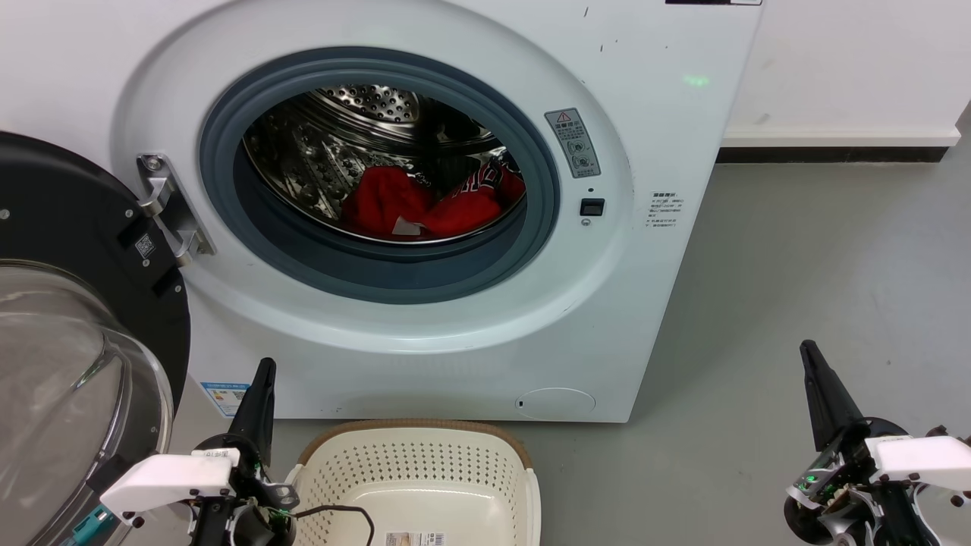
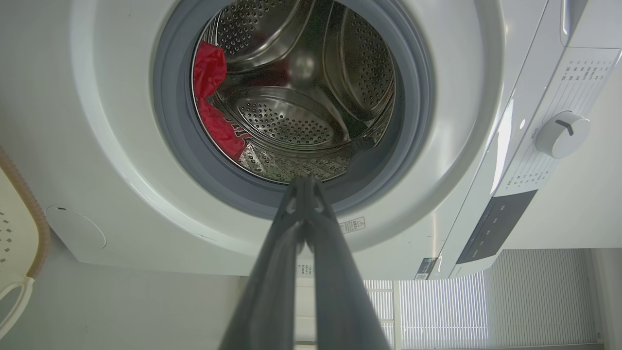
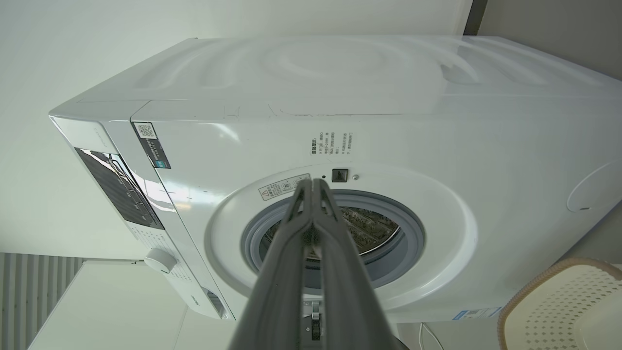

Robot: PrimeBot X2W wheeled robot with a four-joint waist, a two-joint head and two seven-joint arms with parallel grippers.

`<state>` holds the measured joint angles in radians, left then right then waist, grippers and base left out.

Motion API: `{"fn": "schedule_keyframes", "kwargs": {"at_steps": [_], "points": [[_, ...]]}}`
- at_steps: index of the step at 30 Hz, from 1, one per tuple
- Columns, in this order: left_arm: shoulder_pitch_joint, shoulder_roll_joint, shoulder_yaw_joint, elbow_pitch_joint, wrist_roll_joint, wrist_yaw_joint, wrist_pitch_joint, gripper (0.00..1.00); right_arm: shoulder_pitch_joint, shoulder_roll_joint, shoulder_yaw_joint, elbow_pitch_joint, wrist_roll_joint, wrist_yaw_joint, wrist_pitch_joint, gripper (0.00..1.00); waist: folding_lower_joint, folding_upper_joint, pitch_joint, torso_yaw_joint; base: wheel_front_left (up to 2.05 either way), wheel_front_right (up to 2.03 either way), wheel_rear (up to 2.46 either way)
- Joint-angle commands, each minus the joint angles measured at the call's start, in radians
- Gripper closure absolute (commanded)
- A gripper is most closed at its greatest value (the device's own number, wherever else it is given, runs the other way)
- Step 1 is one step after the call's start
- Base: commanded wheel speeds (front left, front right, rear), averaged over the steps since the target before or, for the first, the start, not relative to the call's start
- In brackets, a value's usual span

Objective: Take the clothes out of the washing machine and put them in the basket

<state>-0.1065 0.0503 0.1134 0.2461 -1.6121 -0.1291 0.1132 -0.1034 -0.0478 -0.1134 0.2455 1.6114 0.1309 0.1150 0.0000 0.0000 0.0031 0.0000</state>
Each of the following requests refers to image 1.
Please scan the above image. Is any glass washing machine door window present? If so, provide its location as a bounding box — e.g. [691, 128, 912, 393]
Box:
[0, 262, 174, 546]

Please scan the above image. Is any red sports jersey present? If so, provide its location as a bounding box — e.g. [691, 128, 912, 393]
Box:
[340, 163, 526, 242]

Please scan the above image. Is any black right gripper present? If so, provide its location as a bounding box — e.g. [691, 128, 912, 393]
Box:
[784, 340, 911, 546]

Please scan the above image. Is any white front-load washing machine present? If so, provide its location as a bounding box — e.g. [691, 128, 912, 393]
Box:
[0, 0, 763, 423]

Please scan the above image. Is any stainless steel washing machine drum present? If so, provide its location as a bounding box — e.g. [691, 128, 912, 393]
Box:
[243, 83, 528, 245]

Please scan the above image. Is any round white filter cover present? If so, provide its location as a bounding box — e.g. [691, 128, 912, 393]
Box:
[516, 388, 597, 421]

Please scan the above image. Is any grey rubber door gasket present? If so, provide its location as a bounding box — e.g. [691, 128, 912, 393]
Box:
[199, 47, 562, 306]

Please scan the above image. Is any teal connector plug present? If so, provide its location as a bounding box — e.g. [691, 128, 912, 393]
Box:
[72, 507, 113, 545]

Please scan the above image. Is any cream perforated laundry basket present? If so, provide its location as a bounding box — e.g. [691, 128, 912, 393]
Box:
[284, 419, 542, 546]

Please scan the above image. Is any small printed text label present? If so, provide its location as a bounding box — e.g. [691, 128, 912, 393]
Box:
[646, 191, 683, 232]

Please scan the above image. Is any silver metal door hinge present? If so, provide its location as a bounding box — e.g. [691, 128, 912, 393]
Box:
[137, 153, 217, 266]

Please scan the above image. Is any grey warning label sticker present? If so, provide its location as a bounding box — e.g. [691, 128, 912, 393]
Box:
[544, 108, 602, 180]

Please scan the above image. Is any white and black baseboard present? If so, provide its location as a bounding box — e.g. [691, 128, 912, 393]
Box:
[717, 125, 963, 164]

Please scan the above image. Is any blue energy label sticker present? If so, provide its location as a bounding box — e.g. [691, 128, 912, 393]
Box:
[201, 381, 251, 418]

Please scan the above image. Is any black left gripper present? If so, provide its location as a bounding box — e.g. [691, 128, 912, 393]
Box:
[193, 358, 300, 546]

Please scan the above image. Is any black round washer door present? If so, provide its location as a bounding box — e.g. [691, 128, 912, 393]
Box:
[0, 130, 190, 546]

